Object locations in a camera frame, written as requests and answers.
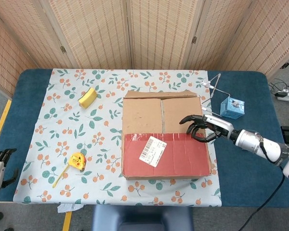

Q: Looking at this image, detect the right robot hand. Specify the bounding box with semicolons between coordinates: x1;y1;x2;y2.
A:
179;114;234;143

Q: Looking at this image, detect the brown cardboard box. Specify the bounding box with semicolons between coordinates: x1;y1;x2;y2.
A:
121;90;213;180

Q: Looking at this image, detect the small blue box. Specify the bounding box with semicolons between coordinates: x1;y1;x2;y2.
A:
219;96;246;120

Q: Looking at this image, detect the white shipping label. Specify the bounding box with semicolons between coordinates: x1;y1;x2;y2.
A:
139;135;168;168

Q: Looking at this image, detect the white power strip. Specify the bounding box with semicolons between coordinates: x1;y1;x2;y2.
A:
275;90;289;101

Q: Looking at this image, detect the white paper scrap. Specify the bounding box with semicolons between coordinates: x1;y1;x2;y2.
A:
57;203;84;214

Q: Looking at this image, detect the yellow tape measure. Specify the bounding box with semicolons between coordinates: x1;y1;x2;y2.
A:
52;152;86;189

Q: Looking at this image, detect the floral print tablecloth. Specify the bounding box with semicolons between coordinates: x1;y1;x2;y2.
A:
13;68;222;207

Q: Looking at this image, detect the yellow sponge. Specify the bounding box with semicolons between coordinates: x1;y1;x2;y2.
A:
78;88;98;109

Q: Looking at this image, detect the woven rattan folding screen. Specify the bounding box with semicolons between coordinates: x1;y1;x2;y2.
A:
0;0;289;97

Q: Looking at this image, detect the thin metal wire stand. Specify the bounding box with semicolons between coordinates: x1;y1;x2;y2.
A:
199;73;231;116

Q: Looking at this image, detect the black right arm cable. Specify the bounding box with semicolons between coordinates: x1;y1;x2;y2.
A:
240;166;285;231

